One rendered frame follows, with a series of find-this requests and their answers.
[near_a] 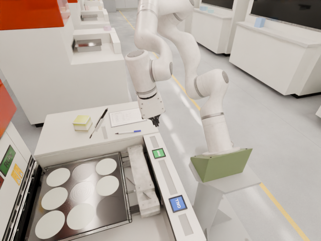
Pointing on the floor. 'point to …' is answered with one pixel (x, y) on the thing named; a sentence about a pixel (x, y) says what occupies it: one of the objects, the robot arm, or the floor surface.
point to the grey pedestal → (220, 203)
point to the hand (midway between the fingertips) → (155, 121)
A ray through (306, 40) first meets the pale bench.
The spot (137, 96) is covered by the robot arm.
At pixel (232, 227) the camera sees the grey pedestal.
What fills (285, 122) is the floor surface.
